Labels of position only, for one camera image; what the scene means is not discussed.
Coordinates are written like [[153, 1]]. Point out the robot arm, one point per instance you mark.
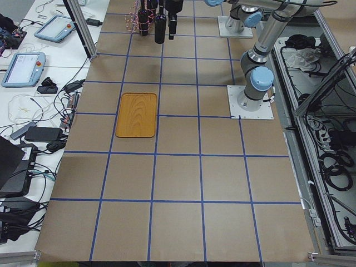
[[259, 79], [250, 16]]

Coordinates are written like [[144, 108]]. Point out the wooden tray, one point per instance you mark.
[[137, 115]]

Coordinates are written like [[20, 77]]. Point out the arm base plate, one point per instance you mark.
[[242, 107], [232, 28]]

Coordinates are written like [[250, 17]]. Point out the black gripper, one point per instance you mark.
[[174, 6]]

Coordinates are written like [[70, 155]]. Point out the teach pendant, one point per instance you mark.
[[24, 70], [56, 29]]

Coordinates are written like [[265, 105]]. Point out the teach pendant far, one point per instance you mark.
[[56, 29]]

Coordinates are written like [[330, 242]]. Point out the copper wire bottle basket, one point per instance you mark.
[[131, 19]]

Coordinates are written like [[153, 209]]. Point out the dark wine bottle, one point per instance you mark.
[[160, 23], [152, 7], [143, 19]]

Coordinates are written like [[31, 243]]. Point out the aluminium frame post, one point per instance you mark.
[[77, 17]]

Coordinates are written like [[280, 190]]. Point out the black power adapter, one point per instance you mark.
[[93, 22]]

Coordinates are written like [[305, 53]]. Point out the teach pendant near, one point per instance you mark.
[[24, 70]]

